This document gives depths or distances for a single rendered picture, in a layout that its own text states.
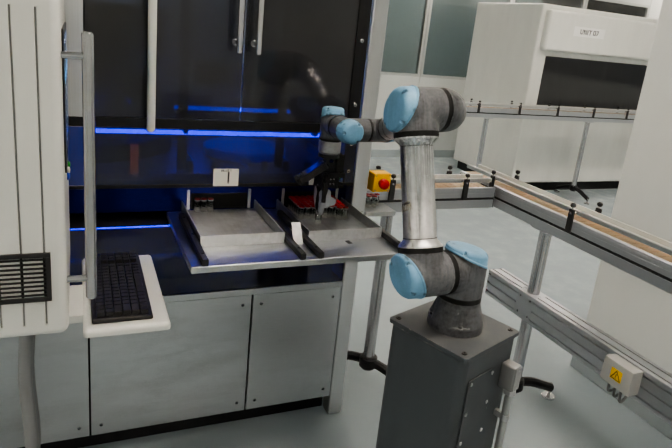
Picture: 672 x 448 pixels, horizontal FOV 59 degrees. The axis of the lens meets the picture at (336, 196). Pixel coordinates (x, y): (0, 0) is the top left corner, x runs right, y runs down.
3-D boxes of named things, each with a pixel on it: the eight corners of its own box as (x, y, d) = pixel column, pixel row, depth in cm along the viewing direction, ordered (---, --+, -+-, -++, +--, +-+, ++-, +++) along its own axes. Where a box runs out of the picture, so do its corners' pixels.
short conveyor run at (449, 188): (353, 213, 233) (357, 175, 229) (337, 202, 247) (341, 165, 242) (494, 208, 261) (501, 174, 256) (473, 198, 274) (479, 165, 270)
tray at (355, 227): (275, 208, 218) (276, 198, 217) (340, 206, 229) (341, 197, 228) (308, 241, 188) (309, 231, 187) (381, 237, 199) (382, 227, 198)
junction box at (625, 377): (599, 377, 209) (604, 354, 206) (609, 375, 211) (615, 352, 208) (627, 397, 198) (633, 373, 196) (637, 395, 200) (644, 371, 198)
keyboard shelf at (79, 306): (52, 267, 175) (52, 258, 175) (151, 261, 186) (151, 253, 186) (45, 345, 136) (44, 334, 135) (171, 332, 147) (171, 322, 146)
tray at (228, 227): (181, 210, 204) (181, 201, 203) (254, 208, 215) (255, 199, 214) (200, 247, 175) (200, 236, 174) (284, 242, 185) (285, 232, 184)
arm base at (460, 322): (493, 328, 164) (499, 295, 161) (461, 344, 153) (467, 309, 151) (448, 306, 174) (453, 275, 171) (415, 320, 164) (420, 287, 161)
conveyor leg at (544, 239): (498, 385, 266) (530, 223, 245) (514, 382, 270) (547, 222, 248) (511, 397, 258) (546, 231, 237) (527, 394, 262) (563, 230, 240)
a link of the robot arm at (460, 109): (486, 85, 156) (387, 115, 200) (452, 83, 151) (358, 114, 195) (488, 129, 156) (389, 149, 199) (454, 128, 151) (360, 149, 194)
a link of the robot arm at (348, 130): (376, 121, 185) (359, 115, 195) (344, 120, 180) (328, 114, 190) (373, 146, 187) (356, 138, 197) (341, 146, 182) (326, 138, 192)
